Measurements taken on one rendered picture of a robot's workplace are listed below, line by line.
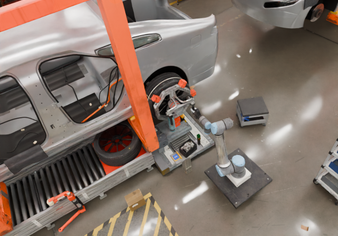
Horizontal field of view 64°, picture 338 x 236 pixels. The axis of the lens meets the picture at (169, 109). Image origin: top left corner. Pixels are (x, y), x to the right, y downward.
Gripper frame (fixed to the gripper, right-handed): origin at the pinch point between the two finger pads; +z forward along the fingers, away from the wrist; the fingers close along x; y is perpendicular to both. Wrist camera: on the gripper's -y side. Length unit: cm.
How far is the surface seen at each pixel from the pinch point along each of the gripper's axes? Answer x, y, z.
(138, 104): -71, -60, -8
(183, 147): -36, 26, -30
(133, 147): -90, 33, 15
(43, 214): -223, 45, 1
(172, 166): -51, 76, -17
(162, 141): -49, 45, 8
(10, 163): -226, -12, 47
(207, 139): 18, 75, -8
